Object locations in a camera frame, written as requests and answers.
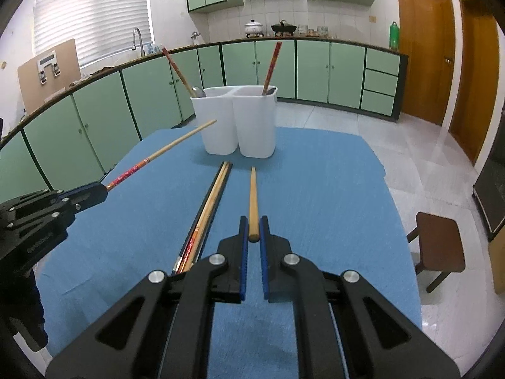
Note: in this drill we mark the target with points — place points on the white twin utensil holder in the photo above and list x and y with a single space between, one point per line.
246 121

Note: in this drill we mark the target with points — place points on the plain bamboo chopstick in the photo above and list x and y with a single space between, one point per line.
200 225

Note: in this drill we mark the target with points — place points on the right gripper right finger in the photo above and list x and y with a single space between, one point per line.
344 327

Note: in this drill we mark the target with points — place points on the brown cardboard board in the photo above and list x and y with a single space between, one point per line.
48 75

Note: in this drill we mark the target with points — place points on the white window blind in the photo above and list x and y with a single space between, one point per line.
101 28

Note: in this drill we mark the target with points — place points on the wooden door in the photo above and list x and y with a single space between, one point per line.
427 36
480 67

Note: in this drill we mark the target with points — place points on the plain wooden chopstick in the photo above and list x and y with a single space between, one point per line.
253 218

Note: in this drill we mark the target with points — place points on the black chopstick silver band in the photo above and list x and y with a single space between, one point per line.
215 205

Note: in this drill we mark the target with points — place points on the red white-flower chopstick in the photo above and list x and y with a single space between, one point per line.
271 68

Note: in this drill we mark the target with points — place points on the black wok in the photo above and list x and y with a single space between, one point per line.
283 29

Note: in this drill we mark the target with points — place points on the green bottle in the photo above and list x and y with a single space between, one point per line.
394 36

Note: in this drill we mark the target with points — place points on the white cooking pot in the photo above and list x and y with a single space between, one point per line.
254 29

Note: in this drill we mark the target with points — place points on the green lower kitchen cabinets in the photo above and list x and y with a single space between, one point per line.
81 134

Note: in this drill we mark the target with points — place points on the red orange chopstick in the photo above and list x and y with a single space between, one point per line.
187 252

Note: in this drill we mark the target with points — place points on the brown wooden stool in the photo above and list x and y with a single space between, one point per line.
440 247

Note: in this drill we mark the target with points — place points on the black glass cabinet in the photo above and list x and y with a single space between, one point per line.
489 189

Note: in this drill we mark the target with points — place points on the red floral chopstick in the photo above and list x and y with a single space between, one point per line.
179 73

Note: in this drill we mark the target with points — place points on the chrome sink faucet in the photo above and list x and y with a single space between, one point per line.
138 42

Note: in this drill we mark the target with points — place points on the silver metal spoon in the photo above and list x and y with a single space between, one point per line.
199 93

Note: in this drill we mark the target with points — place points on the blue table cloth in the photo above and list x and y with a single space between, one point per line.
325 192

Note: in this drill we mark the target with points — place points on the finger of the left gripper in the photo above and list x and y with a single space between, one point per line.
42 198
72 202

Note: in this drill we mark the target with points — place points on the black silver-band chopstick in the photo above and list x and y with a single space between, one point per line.
179 258

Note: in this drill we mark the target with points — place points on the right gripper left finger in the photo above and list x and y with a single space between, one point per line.
162 327

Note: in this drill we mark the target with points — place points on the red patterned chopstick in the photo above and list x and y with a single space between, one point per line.
121 178

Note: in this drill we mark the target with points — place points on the cardboard box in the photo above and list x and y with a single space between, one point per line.
497 261

